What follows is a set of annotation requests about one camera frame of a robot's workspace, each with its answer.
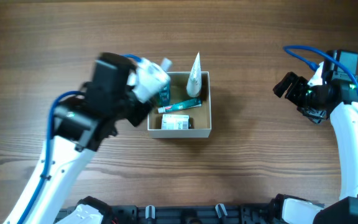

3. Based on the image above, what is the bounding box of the teal mouthwash bottle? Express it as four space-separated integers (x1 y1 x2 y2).
155 83 170 107

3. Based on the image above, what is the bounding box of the green soap box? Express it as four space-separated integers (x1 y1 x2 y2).
161 114 190 130

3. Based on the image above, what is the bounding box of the white lotion tube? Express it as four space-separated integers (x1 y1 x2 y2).
186 53 202 98

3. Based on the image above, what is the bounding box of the Colgate toothpaste tube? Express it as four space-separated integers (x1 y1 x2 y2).
158 98 202 113

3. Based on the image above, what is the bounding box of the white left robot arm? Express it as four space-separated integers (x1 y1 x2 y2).
5 52 172 223

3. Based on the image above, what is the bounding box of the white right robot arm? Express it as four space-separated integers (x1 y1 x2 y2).
270 45 358 223

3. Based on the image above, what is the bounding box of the white cardboard box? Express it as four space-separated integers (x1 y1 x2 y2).
147 72 212 139

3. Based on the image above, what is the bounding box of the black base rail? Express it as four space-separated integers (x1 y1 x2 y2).
54 195 326 224

